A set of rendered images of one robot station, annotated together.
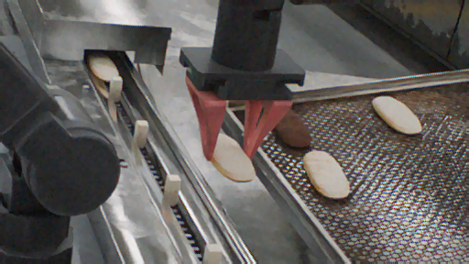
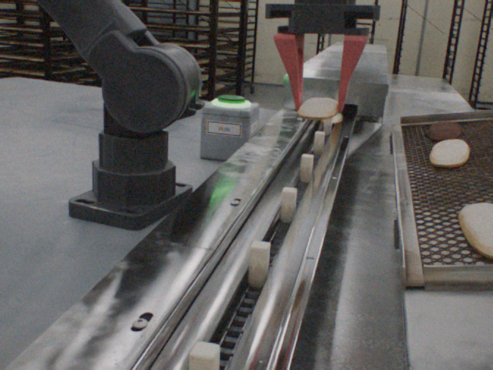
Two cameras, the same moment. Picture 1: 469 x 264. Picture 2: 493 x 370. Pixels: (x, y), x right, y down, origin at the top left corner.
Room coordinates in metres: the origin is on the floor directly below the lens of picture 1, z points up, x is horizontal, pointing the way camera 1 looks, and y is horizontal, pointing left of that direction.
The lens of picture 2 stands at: (0.29, -0.30, 1.03)
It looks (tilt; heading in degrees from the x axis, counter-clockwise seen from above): 17 degrees down; 31
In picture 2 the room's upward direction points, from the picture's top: 4 degrees clockwise
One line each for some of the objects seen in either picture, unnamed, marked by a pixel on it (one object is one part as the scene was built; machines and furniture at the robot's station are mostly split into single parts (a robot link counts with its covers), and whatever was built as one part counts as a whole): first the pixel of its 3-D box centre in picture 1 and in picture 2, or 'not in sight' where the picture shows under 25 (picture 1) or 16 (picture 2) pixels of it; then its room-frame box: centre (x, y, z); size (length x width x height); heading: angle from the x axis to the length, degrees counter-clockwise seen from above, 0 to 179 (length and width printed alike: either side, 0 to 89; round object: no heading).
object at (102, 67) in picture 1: (103, 65); (331, 116); (1.24, 0.11, 0.86); 0.10 x 0.04 x 0.01; 19
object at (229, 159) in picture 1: (227, 153); (319, 106); (0.81, -0.06, 0.94); 0.10 x 0.04 x 0.01; 19
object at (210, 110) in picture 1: (227, 113); (315, 62); (0.81, -0.05, 0.98); 0.07 x 0.07 x 0.09; 19
